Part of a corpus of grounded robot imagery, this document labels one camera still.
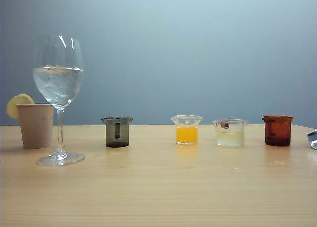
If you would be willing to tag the smoky grey measuring cup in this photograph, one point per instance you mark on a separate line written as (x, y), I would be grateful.
(110, 135)

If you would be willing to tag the clear measuring cup orange juice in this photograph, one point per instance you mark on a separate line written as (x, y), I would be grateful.
(187, 135)

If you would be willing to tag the clear measuring cup pale liquid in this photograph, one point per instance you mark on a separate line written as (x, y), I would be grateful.
(230, 139)

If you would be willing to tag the amber brown measuring cup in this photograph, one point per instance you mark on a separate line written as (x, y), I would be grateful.
(277, 132)

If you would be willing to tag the beige paper cup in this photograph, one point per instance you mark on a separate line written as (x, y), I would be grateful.
(36, 125)

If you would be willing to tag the small brown round piece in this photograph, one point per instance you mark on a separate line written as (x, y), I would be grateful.
(225, 125)

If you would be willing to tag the clear wine glass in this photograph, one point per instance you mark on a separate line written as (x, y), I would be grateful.
(60, 128)

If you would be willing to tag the yellow lemon slice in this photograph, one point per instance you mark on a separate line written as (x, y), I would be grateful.
(14, 106)

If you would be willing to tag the shiny silver metal object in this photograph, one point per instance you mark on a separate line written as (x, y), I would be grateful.
(312, 140)

